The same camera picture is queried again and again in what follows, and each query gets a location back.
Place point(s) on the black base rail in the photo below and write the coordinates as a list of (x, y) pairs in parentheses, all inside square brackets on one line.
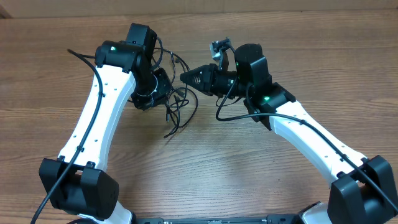
[(214, 221)]

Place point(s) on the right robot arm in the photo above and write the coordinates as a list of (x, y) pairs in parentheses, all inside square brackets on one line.
[(362, 189)]

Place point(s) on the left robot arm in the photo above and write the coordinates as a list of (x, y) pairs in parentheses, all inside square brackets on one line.
[(76, 181)]

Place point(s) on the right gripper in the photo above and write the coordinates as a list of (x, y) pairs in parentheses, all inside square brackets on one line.
[(207, 72)]

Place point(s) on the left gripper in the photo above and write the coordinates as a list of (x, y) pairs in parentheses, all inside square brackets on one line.
[(142, 102)]

